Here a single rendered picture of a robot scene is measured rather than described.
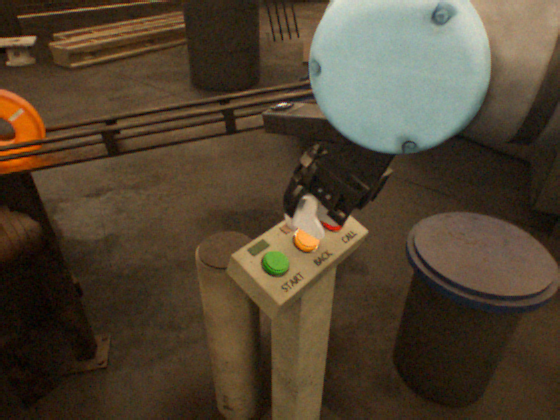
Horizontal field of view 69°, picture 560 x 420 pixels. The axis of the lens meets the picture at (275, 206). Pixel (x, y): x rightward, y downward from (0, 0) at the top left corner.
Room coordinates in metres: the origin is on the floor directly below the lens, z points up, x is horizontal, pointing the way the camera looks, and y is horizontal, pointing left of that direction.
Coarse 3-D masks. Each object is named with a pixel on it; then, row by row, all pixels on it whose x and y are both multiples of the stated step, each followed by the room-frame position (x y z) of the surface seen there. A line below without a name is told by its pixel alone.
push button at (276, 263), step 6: (270, 252) 0.48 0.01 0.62; (276, 252) 0.48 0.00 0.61; (264, 258) 0.47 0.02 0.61; (270, 258) 0.47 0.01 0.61; (276, 258) 0.47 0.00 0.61; (282, 258) 0.47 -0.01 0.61; (264, 264) 0.46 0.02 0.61; (270, 264) 0.46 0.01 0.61; (276, 264) 0.46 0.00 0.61; (282, 264) 0.46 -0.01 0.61; (288, 264) 0.47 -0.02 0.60; (270, 270) 0.45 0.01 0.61; (276, 270) 0.45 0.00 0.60; (282, 270) 0.45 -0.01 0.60
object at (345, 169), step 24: (312, 144) 0.41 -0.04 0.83; (336, 144) 0.39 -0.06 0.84; (312, 168) 0.39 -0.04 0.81; (336, 168) 0.38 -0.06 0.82; (360, 168) 0.37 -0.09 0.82; (384, 168) 0.37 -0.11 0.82; (312, 192) 0.40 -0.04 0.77; (336, 192) 0.38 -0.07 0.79; (360, 192) 0.35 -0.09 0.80; (336, 216) 0.36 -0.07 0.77
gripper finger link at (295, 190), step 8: (304, 168) 0.40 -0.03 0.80; (296, 176) 0.40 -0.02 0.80; (288, 184) 0.40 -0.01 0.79; (296, 184) 0.39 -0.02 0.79; (288, 192) 0.40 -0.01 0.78; (296, 192) 0.39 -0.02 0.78; (304, 192) 0.40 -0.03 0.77; (288, 200) 0.40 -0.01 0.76; (296, 200) 0.40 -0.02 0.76; (288, 208) 0.41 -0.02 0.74; (296, 208) 0.41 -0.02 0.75
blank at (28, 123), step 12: (0, 96) 0.74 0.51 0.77; (12, 96) 0.75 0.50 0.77; (0, 108) 0.73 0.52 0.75; (12, 108) 0.74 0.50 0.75; (24, 108) 0.74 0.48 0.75; (12, 120) 0.74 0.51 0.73; (24, 120) 0.74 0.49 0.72; (36, 120) 0.75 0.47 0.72; (24, 132) 0.74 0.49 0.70; (36, 132) 0.74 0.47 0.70; (0, 144) 0.74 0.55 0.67
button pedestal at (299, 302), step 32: (352, 224) 0.58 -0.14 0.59; (256, 256) 0.48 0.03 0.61; (288, 256) 0.49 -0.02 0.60; (320, 256) 0.50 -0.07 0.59; (256, 288) 0.43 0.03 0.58; (288, 288) 0.43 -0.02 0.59; (320, 288) 0.50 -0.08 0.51; (288, 320) 0.48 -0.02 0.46; (320, 320) 0.51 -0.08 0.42; (288, 352) 0.48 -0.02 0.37; (320, 352) 0.52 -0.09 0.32; (288, 384) 0.48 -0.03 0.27; (320, 384) 0.53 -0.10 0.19; (288, 416) 0.48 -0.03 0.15; (320, 416) 0.55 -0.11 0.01
